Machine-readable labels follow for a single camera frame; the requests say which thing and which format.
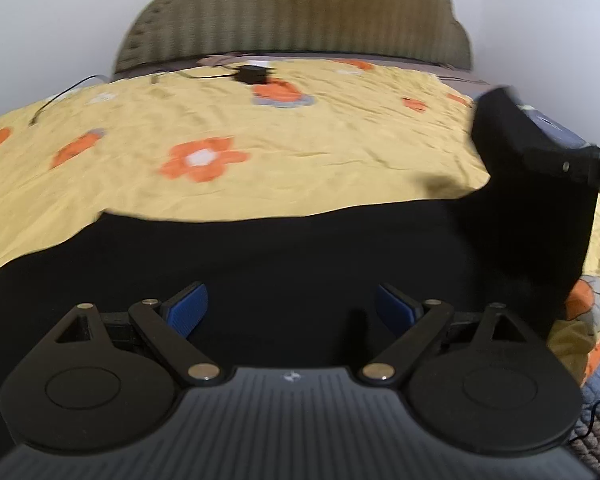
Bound thin black cable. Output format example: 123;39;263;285
569;394;600;445

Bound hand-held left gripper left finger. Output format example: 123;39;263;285
55;282;222;387

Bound black pants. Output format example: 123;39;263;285
0;85;600;480

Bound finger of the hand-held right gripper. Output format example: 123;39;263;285
524;144;600;195

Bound black charger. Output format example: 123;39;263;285
234;65;269;85

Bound yellow floral blanket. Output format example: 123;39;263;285
0;55;600;401

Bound grey bed sheet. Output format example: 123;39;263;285
113;51;492;85

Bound olive padded headboard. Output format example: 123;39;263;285
111;0;475;76

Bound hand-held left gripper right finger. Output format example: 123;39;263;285
357;282;540;389

